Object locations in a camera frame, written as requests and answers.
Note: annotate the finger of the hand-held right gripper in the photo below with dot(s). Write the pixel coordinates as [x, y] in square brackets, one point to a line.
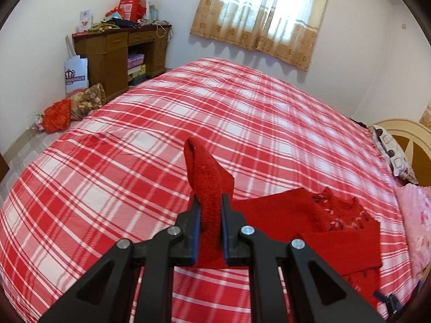
[390, 302]

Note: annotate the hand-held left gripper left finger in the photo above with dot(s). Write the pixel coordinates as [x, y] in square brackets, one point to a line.
[197, 237]

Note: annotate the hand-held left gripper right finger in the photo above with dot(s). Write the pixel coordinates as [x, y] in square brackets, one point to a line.
[225, 237]

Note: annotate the red knit sweater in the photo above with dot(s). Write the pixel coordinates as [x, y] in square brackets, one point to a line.
[208, 188]

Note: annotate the pink blanket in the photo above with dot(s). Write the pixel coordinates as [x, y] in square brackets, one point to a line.
[416, 222]

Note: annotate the bed with red plaid sheet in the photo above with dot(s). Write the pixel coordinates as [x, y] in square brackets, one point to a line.
[208, 107]

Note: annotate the patterned pillow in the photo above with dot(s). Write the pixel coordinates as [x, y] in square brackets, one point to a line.
[392, 151]

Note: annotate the cream wooden headboard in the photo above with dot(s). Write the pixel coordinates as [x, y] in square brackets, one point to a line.
[417, 141]

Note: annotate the red cloth bundle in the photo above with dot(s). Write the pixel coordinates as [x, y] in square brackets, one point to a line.
[57, 117]

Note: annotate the brown wooden desk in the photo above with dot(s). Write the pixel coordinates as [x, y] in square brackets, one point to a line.
[111, 53]

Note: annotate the white paper shopping bag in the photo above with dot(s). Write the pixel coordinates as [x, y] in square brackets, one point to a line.
[76, 74]

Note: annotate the brown wooden door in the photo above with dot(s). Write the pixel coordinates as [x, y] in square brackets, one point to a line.
[3, 168]

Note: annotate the beige patterned curtain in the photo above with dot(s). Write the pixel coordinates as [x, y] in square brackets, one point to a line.
[259, 13]

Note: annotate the red gift bag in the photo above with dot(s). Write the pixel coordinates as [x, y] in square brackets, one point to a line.
[132, 9]

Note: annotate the white printed card box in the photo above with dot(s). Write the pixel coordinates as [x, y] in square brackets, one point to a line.
[86, 20]

